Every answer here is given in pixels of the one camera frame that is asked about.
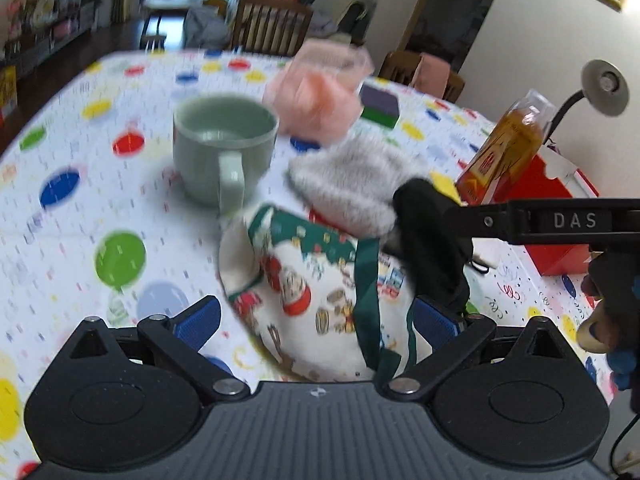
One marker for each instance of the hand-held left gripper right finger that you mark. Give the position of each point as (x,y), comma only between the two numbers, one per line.
(434,324)

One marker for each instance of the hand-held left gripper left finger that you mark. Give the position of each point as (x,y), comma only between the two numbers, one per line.
(200,324)

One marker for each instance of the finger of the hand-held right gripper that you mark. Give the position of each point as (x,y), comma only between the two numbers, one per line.
(530,221)

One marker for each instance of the red cardboard box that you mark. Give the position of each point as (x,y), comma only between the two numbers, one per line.
(545,185)

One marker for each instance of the black cloth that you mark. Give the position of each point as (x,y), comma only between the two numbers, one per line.
(430,260)

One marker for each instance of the christmas print cloth bag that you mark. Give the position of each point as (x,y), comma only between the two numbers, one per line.
(310,280)

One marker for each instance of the pink mesh bath pouf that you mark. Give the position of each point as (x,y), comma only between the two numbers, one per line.
(310,105)

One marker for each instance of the person's right hand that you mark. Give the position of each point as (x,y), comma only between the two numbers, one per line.
(597,332)

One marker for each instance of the orange liquid bottle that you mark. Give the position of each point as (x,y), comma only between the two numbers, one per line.
(505,150)

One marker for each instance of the silver desk lamp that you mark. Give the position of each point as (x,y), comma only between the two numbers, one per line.
(605,85)

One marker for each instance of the pale green mug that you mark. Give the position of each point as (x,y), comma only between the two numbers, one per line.
(200,160)

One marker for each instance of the grey fluffy cloth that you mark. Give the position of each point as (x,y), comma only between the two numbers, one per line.
(350,175)

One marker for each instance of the pink towel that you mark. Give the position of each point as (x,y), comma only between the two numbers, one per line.
(431,74)

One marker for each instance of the purple and green sponge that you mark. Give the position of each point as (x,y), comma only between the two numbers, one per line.
(377,102)

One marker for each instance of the wooden chair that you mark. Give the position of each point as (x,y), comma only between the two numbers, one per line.
(395,67)
(270,27)

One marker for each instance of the grey cloth pile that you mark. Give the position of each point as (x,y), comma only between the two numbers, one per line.
(205,27)

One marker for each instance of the yellow and red box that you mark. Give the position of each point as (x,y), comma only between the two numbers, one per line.
(7,95)

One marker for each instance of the small white table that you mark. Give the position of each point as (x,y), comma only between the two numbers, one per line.
(165,4)

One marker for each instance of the cluttered shelf unit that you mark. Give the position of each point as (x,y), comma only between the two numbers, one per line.
(50,25)

